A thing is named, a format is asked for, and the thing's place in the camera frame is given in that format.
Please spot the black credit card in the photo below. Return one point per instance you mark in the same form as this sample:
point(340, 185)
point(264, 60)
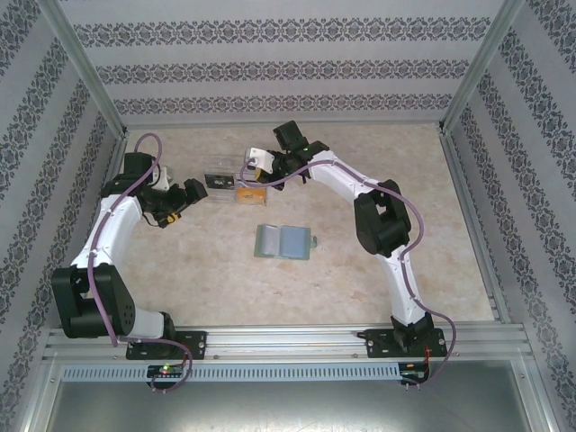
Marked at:
point(220, 182)

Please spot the clear acrylic box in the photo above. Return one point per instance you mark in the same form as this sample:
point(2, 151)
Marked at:
point(220, 164)

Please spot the green card holder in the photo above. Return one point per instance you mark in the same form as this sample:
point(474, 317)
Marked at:
point(292, 243)

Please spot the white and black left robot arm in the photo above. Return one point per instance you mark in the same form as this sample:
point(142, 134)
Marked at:
point(76, 301)

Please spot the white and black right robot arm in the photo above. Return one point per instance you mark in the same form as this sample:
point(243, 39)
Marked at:
point(382, 225)

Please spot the small controller board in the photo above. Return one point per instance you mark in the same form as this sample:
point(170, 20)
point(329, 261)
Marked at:
point(411, 373)
point(166, 371)

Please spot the grey sheet metal panel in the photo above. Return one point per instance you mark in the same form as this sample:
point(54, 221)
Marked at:
point(288, 405)

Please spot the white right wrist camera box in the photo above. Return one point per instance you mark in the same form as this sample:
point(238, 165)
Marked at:
point(260, 158)

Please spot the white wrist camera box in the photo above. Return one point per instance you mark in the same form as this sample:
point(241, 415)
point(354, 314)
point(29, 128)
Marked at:
point(260, 158)
point(164, 177)

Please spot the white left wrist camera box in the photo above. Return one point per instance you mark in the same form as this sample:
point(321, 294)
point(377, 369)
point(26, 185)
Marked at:
point(164, 177)

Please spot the aluminium side rail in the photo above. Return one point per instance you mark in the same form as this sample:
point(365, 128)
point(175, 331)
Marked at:
point(460, 180)
point(118, 148)

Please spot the aluminium frame post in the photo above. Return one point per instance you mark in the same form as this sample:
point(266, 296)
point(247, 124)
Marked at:
point(89, 67)
point(477, 67)

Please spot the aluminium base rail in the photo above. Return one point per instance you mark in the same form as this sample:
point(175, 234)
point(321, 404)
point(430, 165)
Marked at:
point(288, 342)

